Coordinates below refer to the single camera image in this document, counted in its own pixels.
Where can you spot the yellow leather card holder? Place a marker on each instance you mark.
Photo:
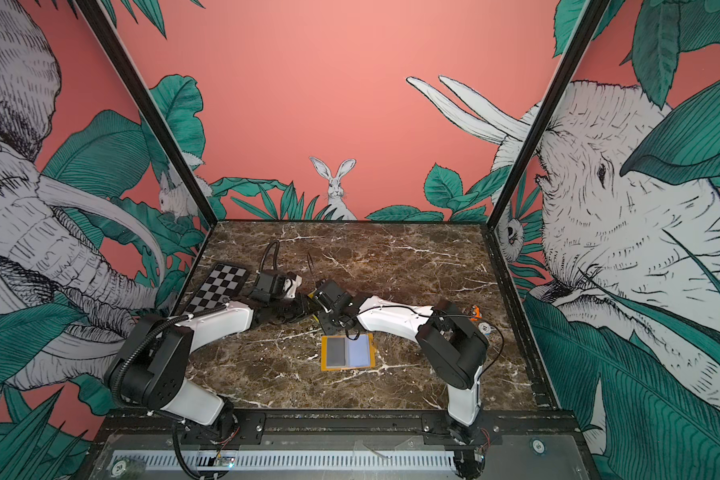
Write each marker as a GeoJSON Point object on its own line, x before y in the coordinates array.
{"type": "Point", "coordinates": [361, 353]}

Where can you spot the black front rail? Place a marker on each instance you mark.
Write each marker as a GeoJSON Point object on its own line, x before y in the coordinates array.
{"type": "Point", "coordinates": [236, 426]}

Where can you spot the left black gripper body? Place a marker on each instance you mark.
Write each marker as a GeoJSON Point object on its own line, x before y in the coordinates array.
{"type": "Point", "coordinates": [289, 310]}

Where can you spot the right black frame post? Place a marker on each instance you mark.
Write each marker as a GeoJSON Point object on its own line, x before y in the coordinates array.
{"type": "Point", "coordinates": [588, 22]}

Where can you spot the white slotted cable duct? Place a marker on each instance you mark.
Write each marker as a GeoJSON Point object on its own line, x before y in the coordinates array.
{"type": "Point", "coordinates": [336, 460]}

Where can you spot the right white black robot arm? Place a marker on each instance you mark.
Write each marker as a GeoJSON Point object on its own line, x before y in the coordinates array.
{"type": "Point", "coordinates": [449, 339]}

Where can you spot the left black frame post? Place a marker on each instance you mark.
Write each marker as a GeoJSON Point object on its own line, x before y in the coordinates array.
{"type": "Point", "coordinates": [99, 22]}

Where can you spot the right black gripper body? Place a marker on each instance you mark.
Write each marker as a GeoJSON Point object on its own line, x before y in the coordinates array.
{"type": "Point", "coordinates": [332, 322]}

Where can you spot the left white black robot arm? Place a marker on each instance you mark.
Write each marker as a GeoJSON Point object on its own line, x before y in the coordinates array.
{"type": "Point", "coordinates": [149, 369]}

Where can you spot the black white checkerboard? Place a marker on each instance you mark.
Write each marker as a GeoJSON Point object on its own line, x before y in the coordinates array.
{"type": "Point", "coordinates": [224, 282]}

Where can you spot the orange small clip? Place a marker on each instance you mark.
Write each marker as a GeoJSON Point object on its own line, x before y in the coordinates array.
{"type": "Point", "coordinates": [475, 311]}

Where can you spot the black frame post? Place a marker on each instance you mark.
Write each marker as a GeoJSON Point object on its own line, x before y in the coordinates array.
{"type": "Point", "coordinates": [588, 22]}
{"type": "Point", "coordinates": [99, 22]}

